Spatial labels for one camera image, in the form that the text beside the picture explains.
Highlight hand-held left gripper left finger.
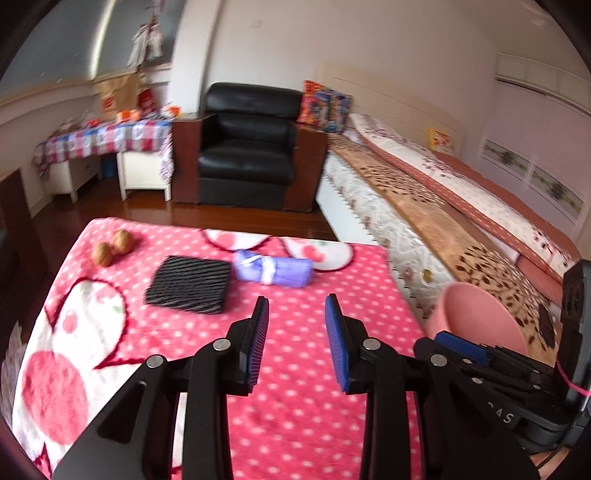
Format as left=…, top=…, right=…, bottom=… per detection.
left=53, top=296, right=271, bottom=480

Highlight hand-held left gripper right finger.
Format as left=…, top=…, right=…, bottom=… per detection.
left=324, top=294, right=539, bottom=480

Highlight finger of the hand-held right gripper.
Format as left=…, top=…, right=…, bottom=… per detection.
left=434, top=331, right=555, bottom=394

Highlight pink plastic bucket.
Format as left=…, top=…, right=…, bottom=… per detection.
left=425, top=283, right=530, bottom=357

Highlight rolled purple cloth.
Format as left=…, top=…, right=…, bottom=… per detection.
left=232, top=249, right=315, bottom=288

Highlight pink polka dot blanket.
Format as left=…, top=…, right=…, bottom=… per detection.
left=11, top=217, right=428, bottom=480

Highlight black ribbed folded cloth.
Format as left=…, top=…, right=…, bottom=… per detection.
left=144, top=255, right=233, bottom=316

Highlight bed with patterned bedding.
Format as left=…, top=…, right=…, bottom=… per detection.
left=329, top=134, right=570, bottom=357

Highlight white quilted mattress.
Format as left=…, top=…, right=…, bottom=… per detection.
left=318, top=154, right=445, bottom=320

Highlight white floral quilt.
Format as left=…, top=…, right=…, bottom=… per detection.
left=346, top=113, right=581, bottom=278

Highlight walnut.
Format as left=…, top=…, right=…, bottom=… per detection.
left=92, top=242, right=114, bottom=268
left=113, top=229, right=135, bottom=255

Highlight black leather armchair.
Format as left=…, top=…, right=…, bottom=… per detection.
left=172, top=82, right=330, bottom=213

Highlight white desk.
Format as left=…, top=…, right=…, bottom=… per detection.
left=48, top=150, right=172, bottom=203

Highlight yellow printed cushion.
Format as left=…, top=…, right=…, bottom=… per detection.
left=427, top=128, right=456, bottom=156

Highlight white wardrobe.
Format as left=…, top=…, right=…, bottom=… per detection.
left=462, top=53, right=591, bottom=246

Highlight colourful printed pillow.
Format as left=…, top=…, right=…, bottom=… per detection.
left=296, top=80, right=354, bottom=136

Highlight plaid tablecloth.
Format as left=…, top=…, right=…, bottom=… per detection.
left=32, top=119, right=174, bottom=179

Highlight cream bed headboard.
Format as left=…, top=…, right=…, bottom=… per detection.
left=314, top=62, right=465, bottom=154

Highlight brown paper bag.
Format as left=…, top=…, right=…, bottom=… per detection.
left=98, top=74, right=142, bottom=123

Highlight pale clothes on stand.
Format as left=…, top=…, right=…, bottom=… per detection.
left=127, top=23, right=165, bottom=68

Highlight grey window blind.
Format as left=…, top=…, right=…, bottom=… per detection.
left=0, top=0, right=112, bottom=95
left=139, top=0, right=186, bottom=71

